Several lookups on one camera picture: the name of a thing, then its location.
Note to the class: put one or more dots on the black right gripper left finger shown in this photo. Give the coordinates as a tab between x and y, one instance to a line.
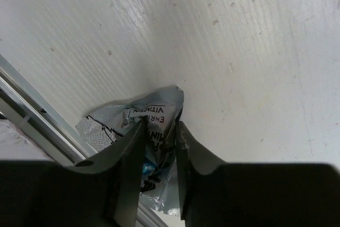
102	190

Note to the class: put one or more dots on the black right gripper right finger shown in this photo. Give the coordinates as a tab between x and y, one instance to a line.
213	192

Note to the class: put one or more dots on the silver mint candy packet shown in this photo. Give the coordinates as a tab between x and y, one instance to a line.
161	109

